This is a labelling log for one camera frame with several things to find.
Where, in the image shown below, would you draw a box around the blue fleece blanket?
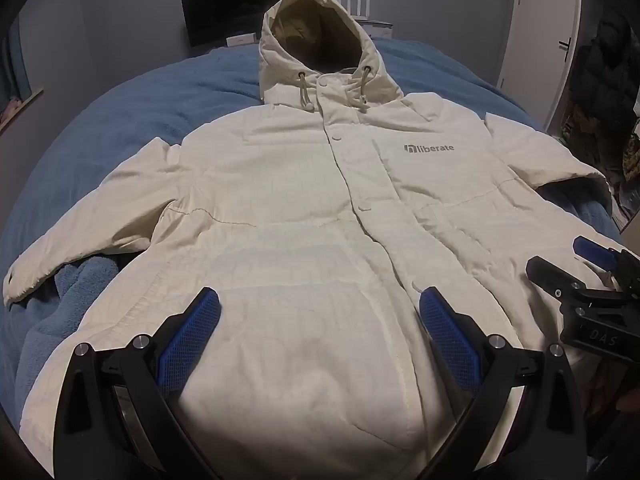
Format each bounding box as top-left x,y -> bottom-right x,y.
0,35 -> 640,480

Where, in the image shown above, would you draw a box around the cream hooded jacket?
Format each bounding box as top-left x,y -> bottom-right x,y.
2,0 -> 613,466

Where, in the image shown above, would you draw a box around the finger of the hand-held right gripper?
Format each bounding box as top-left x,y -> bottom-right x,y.
526,256 -> 588,306
572,235 -> 623,273

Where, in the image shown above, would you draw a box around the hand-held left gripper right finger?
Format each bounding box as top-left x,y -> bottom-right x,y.
419,286 -> 586,480

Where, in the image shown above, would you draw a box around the wooden frame edge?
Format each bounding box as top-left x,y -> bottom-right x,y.
0,87 -> 45,133

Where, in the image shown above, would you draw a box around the white door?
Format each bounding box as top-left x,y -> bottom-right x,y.
495,0 -> 583,133

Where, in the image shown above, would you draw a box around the black monitor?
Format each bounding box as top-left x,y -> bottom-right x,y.
181,0 -> 291,48

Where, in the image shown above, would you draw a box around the white router with antennas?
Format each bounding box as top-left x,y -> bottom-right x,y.
331,0 -> 374,23

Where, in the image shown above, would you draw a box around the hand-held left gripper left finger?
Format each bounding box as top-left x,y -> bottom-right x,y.
52,286 -> 223,480

